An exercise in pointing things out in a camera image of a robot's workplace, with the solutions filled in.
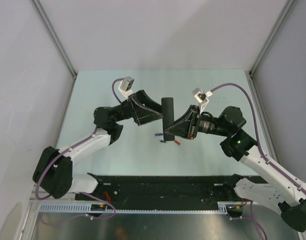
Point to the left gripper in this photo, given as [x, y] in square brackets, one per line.
[142, 116]

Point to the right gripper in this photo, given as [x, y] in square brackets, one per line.
[182, 129]

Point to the black remote control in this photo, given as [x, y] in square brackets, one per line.
[167, 109]

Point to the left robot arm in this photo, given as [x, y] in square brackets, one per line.
[54, 172]

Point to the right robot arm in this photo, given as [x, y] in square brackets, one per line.
[285, 194]

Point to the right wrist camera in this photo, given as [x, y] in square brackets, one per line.
[202, 98]

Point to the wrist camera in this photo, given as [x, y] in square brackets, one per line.
[125, 86]
[202, 98]

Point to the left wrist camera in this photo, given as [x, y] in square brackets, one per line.
[125, 86]

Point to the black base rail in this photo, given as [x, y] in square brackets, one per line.
[167, 192]

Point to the right aluminium frame post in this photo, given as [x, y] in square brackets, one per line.
[273, 34]

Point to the aluminium frame post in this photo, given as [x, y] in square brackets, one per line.
[273, 34]
[50, 30]

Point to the grey slotted cable duct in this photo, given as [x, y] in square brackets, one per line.
[97, 208]

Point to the left aluminium frame post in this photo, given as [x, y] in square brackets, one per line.
[50, 30]

